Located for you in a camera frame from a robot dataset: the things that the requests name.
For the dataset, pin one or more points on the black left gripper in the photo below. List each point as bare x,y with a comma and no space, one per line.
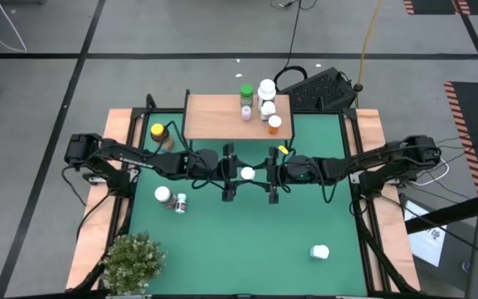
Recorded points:
206,164

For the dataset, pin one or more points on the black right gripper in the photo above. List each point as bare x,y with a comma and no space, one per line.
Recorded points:
301,170

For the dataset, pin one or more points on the white bottle blue label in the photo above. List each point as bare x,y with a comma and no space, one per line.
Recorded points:
247,173

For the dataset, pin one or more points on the orange pill bottle white cap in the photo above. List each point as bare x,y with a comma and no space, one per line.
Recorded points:
274,121

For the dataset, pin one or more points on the small white grey bottle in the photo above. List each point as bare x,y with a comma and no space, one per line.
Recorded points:
246,111

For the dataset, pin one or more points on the medium white medicine bottle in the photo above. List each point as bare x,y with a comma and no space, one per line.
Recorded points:
267,108

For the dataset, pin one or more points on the large clear gummies bottle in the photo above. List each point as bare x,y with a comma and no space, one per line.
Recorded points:
162,194

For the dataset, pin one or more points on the green cap medicine bottle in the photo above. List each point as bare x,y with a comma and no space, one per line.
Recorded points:
246,90

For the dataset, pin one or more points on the large white medicine bottle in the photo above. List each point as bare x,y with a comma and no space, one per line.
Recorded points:
267,86

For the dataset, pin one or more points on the fish oil bottle yellow cap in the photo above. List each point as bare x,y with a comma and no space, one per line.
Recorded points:
159,130

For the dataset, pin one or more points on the plain white medicine bottle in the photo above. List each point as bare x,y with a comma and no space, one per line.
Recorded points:
319,251

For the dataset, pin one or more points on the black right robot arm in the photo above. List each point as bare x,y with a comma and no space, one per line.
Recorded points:
380,160

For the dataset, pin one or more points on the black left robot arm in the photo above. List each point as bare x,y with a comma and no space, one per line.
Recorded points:
139,160

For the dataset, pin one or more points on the wooden shelf black metal legs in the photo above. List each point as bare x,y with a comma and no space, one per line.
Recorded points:
214,120

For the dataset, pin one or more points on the yellow tag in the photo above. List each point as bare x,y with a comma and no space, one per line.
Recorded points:
283,149

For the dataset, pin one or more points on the green table mat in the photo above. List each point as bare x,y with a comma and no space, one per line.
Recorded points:
222,232

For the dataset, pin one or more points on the black perforated computer case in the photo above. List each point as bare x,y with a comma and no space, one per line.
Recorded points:
322,89

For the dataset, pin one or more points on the bushy artificial potted plant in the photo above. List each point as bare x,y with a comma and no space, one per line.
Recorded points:
131,263

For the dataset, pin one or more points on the white paper sheet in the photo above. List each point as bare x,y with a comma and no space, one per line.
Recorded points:
427,245

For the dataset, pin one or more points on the black aluminium table frame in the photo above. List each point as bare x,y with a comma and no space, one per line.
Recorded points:
164,111

